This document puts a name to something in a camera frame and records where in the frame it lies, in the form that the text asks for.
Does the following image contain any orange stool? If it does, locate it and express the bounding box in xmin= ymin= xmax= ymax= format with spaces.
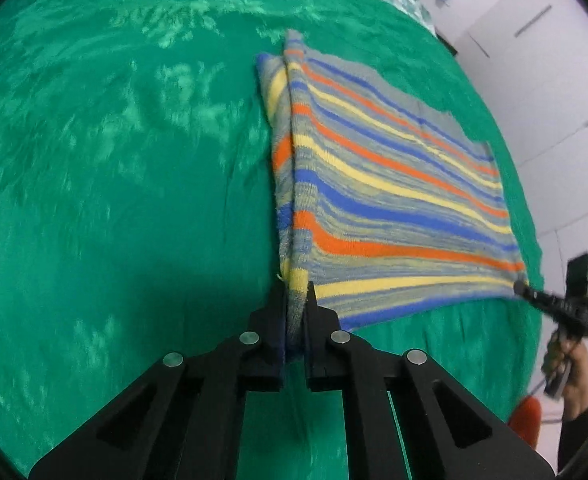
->
xmin=508 ymin=396 xmax=543 ymax=449

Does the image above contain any person's right hand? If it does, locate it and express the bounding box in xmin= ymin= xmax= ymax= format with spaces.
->
xmin=541 ymin=332 xmax=588 ymax=423

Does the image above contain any person's right forearm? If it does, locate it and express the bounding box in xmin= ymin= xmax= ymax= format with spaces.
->
xmin=556 ymin=395 xmax=588 ymax=475

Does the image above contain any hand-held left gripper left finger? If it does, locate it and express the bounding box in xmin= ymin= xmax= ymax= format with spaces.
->
xmin=28 ymin=280 xmax=289 ymax=480

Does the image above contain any green floral bedspread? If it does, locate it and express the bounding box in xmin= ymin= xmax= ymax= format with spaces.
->
xmin=0 ymin=0 xmax=545 ymax=480

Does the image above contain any white wardrobe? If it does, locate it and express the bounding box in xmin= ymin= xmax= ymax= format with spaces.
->
xmin=419 ymin=0 xmax=588 ymax=411

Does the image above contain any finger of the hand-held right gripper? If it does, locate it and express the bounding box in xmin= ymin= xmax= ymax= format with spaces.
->
xmin=514 ymin=281 xmax=570 ymax=317

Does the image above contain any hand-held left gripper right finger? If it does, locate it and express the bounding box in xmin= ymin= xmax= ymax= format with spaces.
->
xmin=304 ymin=280 xmax=557 ymax=480

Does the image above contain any striped knit sweater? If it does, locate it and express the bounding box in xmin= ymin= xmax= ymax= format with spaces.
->
xmin=255 ymin=29 xmax=530 ymax=361

